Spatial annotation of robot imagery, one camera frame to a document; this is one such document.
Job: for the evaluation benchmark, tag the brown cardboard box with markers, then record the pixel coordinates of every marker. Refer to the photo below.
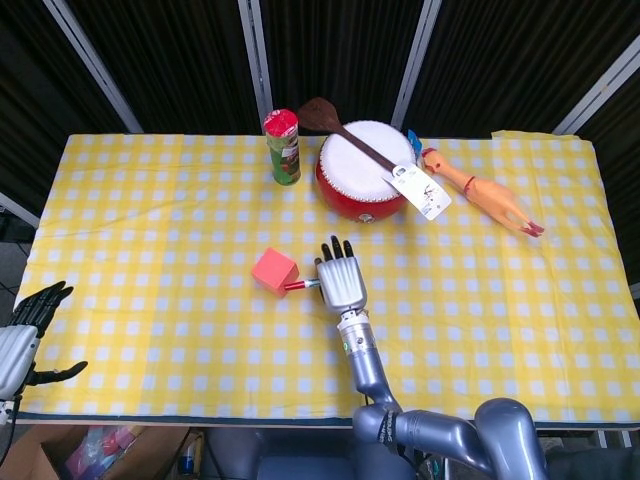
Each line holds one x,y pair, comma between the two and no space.
30,457

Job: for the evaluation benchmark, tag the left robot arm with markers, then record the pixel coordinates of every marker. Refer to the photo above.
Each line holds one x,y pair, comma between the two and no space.
7,411

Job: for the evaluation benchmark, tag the dark brown wooden spatula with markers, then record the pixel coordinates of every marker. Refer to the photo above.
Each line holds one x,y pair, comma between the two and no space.
320,115

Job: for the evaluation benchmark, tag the pink foam cube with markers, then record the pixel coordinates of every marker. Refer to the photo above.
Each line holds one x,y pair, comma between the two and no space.
272,272

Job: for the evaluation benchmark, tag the red and white marker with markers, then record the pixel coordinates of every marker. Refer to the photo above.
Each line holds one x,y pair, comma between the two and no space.
297,285

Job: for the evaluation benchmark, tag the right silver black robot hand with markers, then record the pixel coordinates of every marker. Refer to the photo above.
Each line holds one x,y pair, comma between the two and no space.
342,285

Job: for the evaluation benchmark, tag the black pleated curtain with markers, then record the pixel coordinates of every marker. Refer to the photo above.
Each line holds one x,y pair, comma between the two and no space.
340,45

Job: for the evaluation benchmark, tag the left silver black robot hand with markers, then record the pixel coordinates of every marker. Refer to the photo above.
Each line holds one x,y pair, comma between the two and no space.
15,357

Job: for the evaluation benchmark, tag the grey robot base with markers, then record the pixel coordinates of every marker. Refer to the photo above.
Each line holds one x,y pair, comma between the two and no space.
290,457

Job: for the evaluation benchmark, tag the white paper product tag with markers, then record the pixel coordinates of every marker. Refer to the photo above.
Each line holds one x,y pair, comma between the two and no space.
425,192

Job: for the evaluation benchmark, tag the yellow white checked tablecloth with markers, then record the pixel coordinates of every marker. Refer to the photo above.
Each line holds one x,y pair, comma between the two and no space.
175,350

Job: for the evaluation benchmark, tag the green red chips can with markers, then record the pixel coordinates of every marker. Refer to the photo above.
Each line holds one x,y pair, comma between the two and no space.
284,150

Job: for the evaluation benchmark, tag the red drum white skin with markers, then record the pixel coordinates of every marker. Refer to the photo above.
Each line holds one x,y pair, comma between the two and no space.
360,170

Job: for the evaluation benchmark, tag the colourful plastic bags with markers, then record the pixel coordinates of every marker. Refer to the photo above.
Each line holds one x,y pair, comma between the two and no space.
100,452

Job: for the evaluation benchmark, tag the orange rubber chicken toy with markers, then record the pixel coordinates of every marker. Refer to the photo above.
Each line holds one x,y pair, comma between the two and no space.
480,190

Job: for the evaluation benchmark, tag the white metal frame post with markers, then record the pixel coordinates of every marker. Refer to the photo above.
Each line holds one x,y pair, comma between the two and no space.
95,70
255,65
415,65
595,90

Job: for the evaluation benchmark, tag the small blue tag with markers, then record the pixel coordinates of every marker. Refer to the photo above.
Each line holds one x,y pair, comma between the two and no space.
413,142

